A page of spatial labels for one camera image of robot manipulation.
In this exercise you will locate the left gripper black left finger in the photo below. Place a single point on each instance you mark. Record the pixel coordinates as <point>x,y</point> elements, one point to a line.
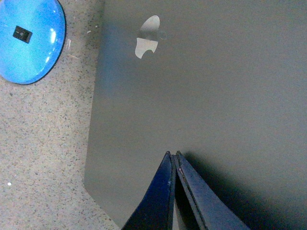
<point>155,211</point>

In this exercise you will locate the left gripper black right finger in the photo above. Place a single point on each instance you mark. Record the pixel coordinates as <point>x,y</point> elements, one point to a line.
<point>209,211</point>

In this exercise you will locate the grey laptop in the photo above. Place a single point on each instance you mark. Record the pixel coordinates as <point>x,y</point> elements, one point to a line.
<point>222,81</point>

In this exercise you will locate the blue desk lamp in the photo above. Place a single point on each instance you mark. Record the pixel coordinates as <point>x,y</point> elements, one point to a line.
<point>32,35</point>

